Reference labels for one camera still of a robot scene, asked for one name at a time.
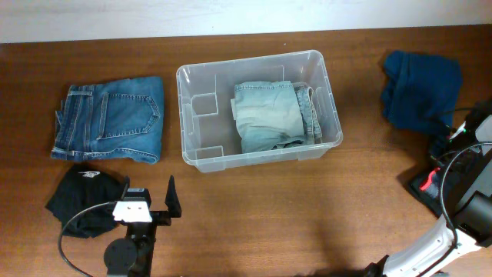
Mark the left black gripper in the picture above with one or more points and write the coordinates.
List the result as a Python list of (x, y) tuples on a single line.
[(163, 218)]

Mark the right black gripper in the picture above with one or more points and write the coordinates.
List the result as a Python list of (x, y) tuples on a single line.
[(437, 151)]

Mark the black garment with red band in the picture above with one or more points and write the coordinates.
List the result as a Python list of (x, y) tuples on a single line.
[(425, 187)]

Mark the light wash jeans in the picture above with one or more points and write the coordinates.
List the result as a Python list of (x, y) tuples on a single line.
[(275, 115)]

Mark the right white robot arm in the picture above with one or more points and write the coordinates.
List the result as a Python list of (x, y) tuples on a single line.
[(458, 188)]

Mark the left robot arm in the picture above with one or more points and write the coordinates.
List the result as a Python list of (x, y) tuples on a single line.
[(132, 255)]

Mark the folded dark blue shirt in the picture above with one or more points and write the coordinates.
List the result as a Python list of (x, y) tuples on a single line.
[(421, 91)]

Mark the clear plastic storage bin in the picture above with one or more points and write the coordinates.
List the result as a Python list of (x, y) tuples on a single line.
[(209, 137)]

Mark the black shirt with white logo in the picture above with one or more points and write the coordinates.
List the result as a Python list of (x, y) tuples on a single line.
[(80, 188)]

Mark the folded blue denim jeans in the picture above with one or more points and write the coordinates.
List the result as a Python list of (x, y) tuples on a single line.
[(122, 119)]

